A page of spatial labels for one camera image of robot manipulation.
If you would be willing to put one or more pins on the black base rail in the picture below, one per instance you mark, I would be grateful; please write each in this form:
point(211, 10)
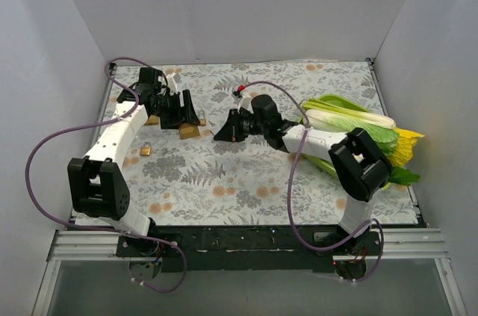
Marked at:
point(203, 248)

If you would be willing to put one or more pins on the floral patterned table mat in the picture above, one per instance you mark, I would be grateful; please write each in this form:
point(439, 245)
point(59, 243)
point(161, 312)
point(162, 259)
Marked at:
point(200, 181)

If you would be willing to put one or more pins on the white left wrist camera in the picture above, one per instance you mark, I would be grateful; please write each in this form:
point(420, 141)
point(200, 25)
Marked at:
point(171, 81)

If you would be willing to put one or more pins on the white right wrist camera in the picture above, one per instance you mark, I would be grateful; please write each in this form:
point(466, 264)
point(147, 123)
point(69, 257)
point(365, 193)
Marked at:
point(243, 97)

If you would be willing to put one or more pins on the brass padlock with steel shackle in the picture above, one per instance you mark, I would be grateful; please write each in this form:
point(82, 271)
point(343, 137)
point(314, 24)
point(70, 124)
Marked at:
point(145, 150)

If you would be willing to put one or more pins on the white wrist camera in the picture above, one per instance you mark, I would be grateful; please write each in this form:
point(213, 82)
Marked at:
point(243, 97)
point(171, 81)

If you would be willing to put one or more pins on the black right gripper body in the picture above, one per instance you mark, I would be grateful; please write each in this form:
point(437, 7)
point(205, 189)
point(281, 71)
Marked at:
point(238, 128)

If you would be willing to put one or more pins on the large brass padlock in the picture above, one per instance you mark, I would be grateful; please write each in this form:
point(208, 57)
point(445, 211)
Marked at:
point(152, 121)

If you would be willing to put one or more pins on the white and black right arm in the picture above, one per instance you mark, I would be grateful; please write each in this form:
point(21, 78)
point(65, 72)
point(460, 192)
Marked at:
point(361, 166)

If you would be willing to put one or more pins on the green napa cabbage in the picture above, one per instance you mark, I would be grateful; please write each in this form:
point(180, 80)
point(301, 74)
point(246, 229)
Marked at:
point(327, 117)

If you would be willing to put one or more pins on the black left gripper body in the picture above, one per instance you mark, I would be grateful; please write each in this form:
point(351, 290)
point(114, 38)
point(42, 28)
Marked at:
point(173, 107)

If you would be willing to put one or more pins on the green leafy vegetable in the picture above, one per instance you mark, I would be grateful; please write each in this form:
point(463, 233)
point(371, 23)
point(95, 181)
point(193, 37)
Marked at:
point(404, 177)

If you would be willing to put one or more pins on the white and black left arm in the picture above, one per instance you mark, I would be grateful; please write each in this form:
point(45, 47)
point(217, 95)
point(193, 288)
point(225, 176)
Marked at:
point(98, 188)

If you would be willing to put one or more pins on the green plastic tray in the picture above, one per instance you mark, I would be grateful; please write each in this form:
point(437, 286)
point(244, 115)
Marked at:
point(327, 137)

